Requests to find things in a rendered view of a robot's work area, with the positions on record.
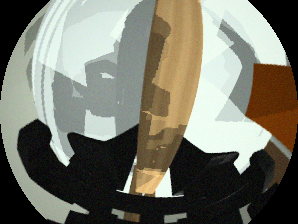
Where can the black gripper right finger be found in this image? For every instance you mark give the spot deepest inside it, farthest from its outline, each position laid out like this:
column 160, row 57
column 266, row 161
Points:
column 190, row 162

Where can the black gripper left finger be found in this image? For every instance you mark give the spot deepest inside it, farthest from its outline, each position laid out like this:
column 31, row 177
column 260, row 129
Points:
column 117, row 153

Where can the wooden post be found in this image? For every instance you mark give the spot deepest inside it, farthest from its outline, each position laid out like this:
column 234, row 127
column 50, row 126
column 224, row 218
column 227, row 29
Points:
column 135, row 216

